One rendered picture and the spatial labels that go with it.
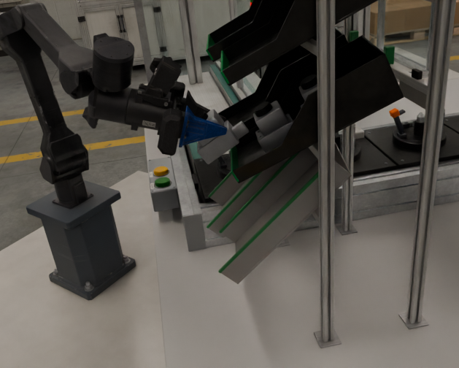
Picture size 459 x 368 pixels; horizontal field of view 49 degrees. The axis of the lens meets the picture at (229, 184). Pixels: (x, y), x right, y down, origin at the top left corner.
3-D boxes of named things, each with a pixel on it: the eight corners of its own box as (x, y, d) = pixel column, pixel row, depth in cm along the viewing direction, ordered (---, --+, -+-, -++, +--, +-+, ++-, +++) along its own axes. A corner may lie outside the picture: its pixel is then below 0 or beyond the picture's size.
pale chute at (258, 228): (238, 285, 88) (218, 271, 87) (236, 242, 100) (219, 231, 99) (352, 175, 78) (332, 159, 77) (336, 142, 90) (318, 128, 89)
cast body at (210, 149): (208, 165, 81) (180, 133, 78) (207, 154, 85) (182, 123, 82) (249, 136, 79) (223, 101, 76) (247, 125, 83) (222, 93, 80)
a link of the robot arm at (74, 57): (-9, 33, 93) (-16, -20, 86) (33, 25, 98) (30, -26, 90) (72, 131, 82) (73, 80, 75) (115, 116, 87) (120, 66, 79)
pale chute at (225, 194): (223, 239, 102) (206, 227, 100) (223, 206, 113) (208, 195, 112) (319, 140, 92) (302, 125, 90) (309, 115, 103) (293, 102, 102)
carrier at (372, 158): (306, 188, 125) (305, 142, 119) (280, 151, 146) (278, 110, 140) (397, 172, 127) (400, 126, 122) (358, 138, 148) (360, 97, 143)
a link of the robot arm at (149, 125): (117, 147, 71) (122, 106, 68) (133, 106, 88) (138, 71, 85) (174, 158, 72) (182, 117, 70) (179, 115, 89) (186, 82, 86)
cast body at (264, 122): (266, 155, 81) (245, 120, 79) (263, 145, 85) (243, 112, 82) (312, 130, 80) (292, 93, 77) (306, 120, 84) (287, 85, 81)
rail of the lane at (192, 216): (188, 252, 121) (182, 213, 116) (164, 125, 199) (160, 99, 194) (211, 247, 121) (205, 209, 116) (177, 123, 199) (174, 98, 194)
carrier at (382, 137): (398, 171, 127) (401, 126, 122) (359, 138, 149) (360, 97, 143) (484, 157, 130) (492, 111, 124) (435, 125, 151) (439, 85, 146)
